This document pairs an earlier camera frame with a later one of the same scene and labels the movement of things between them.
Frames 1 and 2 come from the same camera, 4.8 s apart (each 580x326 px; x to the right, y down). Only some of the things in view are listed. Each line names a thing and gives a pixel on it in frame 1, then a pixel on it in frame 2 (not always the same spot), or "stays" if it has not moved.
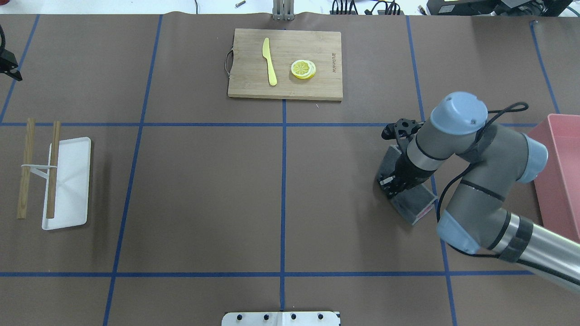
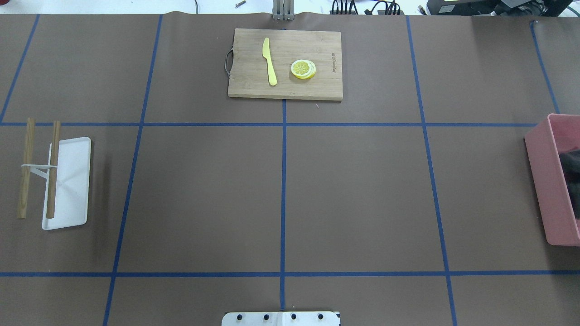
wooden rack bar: [21, 214] stays
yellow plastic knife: [265, 52] stays
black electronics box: [498, 7] stays
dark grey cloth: [412, 203] -> [570, 161]
